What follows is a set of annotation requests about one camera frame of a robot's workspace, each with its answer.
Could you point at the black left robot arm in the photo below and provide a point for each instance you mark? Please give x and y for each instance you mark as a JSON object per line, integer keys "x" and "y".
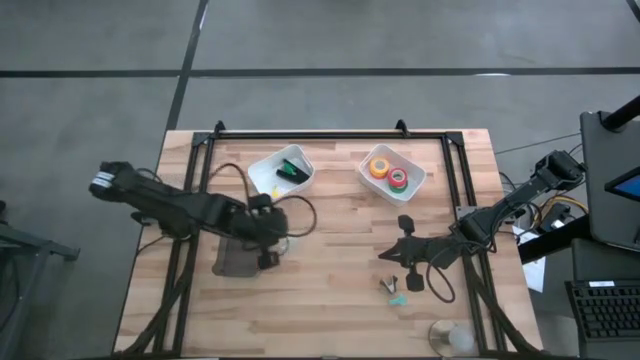
{"x": 165, "y": 200}

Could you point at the blue lit screen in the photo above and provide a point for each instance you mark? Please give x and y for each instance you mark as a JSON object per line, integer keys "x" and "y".
{"x": 630, "y": 189}

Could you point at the grey cart panel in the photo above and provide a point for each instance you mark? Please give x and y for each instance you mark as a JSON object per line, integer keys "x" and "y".
{"x": 600, "y": 175}

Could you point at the white paper sheet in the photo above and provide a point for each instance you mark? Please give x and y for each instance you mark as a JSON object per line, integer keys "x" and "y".
{"x": 536, "y": 277}

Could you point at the grey metal stand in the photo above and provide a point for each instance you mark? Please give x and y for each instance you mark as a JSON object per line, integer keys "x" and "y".
{"x": 30, "y": 240}

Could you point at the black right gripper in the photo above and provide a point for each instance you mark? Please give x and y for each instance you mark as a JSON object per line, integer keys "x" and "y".
{"x": 430, "y": 252}

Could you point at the black power adapter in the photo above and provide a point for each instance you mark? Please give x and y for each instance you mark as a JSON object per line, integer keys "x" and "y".
{"x": 557, "y": 220}

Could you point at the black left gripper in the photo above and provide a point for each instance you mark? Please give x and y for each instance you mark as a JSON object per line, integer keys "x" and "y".
{"x": 255, "y": 227}

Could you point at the small yellow stapler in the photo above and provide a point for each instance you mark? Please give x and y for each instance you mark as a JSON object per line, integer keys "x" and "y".
{"x": 275, "y": 191}

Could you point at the grey laptop black keyboard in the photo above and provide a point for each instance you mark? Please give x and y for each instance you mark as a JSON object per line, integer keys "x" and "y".
{"x": 605, "y": 312}

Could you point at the orange tape roll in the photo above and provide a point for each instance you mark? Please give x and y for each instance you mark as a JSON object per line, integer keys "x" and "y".
{"x": 380, "y": 177}

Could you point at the white plastic bin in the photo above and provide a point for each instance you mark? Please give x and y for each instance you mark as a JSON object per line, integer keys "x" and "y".
{"x": 415, "y": 172}
{"x": 262, "y": 172}

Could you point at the grey translucent plastic bin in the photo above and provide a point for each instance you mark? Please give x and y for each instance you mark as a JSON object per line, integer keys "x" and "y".
{"x": 235, "y": 262}

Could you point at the teal staple remover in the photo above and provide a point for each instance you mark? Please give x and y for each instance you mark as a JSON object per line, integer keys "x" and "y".
{"x": 398, "y": 301}

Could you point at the black aluminium frame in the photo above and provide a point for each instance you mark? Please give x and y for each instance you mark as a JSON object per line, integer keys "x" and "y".
{"x": 325, "y": 135}

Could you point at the silver binder clip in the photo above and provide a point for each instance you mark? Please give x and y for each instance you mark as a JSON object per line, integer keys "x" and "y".
{"x": 389, "y": 285}

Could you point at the yellow tape roll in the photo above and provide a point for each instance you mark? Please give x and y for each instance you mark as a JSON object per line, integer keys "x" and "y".
{"x": 373, "y": 165}

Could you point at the green tape roll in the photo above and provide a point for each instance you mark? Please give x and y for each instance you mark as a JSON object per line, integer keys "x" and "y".
{"x": 399, "y": 190}

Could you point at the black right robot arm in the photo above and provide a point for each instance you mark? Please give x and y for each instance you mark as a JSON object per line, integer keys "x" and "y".
{"x": 520, "y": 192}

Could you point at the red tape roll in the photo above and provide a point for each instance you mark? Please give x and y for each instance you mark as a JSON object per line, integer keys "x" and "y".
{"x": 390, "y": 176}

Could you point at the white round bulb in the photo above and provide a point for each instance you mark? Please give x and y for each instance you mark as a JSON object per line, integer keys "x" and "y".
{"x": 461, "y": 340}

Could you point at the grey metal bracket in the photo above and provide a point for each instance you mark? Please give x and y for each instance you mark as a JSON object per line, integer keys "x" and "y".
{"x": 463, "y": 212}

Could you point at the black pole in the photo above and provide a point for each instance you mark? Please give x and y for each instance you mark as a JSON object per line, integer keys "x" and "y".
{"x": 622, "y": 116}

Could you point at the black beam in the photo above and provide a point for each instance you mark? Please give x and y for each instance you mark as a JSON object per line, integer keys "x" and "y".
{"x": 550, "y": 242}

